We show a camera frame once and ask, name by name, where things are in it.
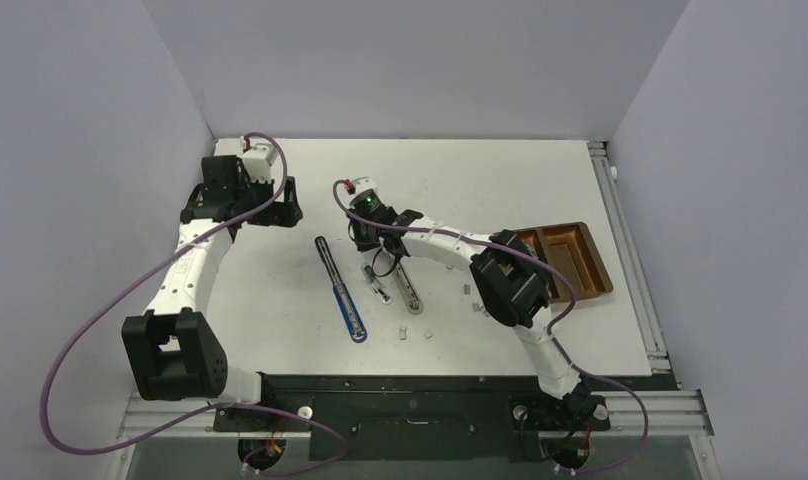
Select light blue staple box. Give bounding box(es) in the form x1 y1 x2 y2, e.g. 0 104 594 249
361 262 392 305

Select silver black stapler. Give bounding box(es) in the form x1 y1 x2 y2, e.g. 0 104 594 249
392 261 424 315

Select blue stapler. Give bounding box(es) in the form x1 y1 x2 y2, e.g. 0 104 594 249
314 236 368 343

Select brown plastic divided tray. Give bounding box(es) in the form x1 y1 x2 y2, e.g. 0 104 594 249
516 222 614 300

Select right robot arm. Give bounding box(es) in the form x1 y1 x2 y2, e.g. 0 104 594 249
333 178 585 428

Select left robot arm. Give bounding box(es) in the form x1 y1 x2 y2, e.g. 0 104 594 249
121 146 303 430

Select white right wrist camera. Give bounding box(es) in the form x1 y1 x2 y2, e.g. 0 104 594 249
351 177 377 196

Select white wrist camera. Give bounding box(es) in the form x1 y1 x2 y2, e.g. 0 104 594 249
351 177 377 196
240 143 277 184

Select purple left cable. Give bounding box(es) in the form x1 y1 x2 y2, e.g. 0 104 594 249
39 132 349 477

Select purple cable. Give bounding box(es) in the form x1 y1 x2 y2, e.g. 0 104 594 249
332 178 650 477
39 132 349 477

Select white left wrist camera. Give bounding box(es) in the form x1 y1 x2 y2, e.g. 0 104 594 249
240 143 277 184

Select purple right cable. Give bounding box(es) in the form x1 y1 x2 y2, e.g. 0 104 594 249
332 178 650 477

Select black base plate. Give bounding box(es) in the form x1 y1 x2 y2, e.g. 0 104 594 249
197 375 641 461

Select aluminium frame rail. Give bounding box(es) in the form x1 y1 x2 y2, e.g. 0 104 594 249
115 140 717 441

